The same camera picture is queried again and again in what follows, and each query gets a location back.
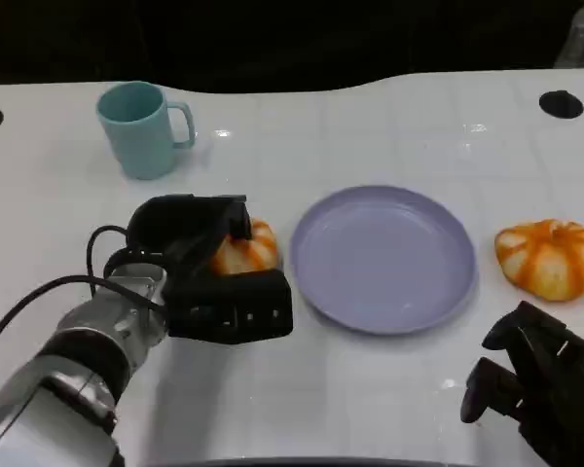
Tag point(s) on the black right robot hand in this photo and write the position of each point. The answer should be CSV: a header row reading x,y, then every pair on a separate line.
x,y
564,389

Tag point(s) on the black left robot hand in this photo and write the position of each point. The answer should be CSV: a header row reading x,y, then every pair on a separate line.
x,y
190,219

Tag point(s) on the orange and white bread roll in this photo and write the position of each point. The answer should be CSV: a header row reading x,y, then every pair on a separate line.
x,y
547,262
253,253

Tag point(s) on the pale green mug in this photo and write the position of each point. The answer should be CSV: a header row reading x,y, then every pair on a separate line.
x,y
136,141

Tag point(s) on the lilac plate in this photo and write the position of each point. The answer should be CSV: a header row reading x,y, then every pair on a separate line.
x,y
382,258

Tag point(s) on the black backdrop curtain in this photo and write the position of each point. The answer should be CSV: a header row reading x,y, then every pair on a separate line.
x,y
272,39

